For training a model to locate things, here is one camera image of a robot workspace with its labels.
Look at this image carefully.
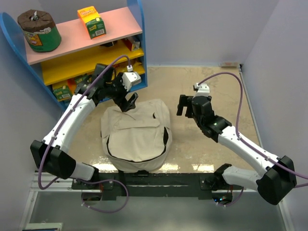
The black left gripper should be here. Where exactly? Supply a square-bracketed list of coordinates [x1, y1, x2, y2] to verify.
[104, 72, 138, 111]

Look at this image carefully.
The beige canvas backpack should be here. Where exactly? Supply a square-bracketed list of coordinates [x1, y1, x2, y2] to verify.
[101, 99, 172, 173]

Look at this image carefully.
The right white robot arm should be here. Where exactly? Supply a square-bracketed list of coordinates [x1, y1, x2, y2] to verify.
[177, 95, 297, 205]

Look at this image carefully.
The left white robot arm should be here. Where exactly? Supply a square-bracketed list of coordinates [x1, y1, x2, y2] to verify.
[30, 64, 141, 189]

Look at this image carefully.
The yellow snack bag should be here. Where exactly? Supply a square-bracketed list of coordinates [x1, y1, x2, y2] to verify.
[114, 59, 145, 75]

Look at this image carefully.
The brown green toilet roll pack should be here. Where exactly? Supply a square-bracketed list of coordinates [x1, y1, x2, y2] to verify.
[17, 10, 62, 52]

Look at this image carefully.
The blue wooden shelf unit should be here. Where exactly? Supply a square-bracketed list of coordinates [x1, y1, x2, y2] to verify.
[0, 0, 148, 111]

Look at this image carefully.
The small white orange label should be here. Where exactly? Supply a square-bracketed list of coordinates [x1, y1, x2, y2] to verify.
[219, 62, 240, 68]

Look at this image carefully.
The green sponge box middle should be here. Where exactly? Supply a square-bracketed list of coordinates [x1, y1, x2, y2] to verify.
[73, 74, 89, 85]

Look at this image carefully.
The red white small box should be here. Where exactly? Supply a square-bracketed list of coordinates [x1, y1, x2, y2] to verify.
[122, 37, 140, 51]

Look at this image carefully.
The black object on shelf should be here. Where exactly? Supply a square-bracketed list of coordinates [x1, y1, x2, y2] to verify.
[100, 40, 118, 48]

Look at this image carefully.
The green sponge box left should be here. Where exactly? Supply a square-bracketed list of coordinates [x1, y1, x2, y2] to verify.
[52, 85, 72, 102]

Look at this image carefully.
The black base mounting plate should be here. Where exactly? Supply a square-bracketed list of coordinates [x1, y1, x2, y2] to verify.
[72, 172, 241, 204]

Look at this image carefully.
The orange green sponge box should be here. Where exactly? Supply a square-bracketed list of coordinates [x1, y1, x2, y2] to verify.
[77, 6, 106, 39]

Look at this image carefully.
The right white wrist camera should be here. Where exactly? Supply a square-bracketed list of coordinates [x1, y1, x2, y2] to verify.
[193, 83, 210, 97]

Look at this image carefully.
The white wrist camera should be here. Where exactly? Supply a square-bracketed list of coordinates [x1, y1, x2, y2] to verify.
[193, 83, 210, 97]
[122, 72, 141, 92]

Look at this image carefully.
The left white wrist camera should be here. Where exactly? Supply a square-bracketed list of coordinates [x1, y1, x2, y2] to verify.
[122, 72, 141, 92]

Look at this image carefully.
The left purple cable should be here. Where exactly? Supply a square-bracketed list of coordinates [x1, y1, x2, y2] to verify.
[38, 54, 133, 190]

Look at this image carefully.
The purple cable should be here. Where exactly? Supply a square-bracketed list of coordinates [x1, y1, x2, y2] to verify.
[38, 54, 133, 190]
[196, 72, 308, 188]

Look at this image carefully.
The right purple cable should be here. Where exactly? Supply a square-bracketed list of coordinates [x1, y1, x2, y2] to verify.
[196, 72, 308, 188]

